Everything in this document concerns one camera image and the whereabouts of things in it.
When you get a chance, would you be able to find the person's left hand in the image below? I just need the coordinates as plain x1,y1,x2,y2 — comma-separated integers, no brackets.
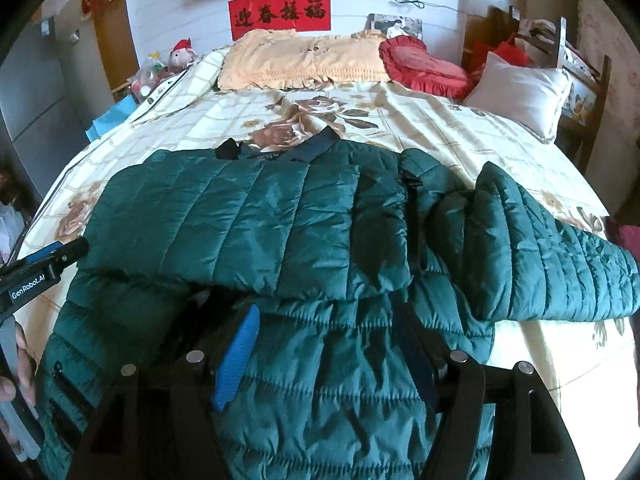
0,321,37,406

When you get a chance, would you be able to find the white pillow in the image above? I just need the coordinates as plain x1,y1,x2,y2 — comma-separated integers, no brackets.
462,51,573,143

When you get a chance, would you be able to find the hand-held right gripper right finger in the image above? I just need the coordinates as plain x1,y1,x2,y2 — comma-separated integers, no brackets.
395,305,586,480

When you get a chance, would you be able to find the framed photo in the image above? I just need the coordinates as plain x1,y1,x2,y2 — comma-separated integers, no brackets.
367,12,423,41

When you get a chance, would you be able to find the plush toy with red hat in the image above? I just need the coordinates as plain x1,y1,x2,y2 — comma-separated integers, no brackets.
167,39,196,73

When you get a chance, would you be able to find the wooden chair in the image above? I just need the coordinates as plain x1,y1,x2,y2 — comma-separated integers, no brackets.
487,5,613,171

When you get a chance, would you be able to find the peach ruffled pillow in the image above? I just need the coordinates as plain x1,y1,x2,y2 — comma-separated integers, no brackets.
217,29,393,92

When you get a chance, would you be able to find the red heart-shaped pillow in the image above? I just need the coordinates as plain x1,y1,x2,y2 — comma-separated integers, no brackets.
378,36,473,99

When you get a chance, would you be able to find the pile of household clutter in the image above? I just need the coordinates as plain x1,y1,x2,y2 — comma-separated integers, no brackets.
0,160,31,263

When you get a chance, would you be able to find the wooden door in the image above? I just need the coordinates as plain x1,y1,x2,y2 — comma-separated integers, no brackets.
95,0,141,93

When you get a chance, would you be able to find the red wall banner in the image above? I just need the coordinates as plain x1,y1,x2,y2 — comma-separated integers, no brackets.
228,0,332,41

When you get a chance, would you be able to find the clear bag of toys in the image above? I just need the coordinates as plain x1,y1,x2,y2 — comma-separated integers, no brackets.
127,52,173,101

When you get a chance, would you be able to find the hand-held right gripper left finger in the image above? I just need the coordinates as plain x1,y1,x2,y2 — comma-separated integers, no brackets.
67,300,262,480

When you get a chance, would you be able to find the blue bag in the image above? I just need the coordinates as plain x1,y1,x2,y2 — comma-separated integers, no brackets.
85,97,138,143

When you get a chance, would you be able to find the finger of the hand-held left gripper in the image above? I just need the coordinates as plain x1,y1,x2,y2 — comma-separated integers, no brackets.
22,237,91,273

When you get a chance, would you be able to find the grey wardrobe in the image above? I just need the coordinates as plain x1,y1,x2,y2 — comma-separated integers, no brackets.
0,15,88,196

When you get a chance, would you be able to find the green quilted puffer jacket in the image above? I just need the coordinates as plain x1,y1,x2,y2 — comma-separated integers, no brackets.
37,127,640,480

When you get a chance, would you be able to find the floral cream bedsheet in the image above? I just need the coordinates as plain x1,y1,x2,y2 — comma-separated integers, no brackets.
12,42,640,480

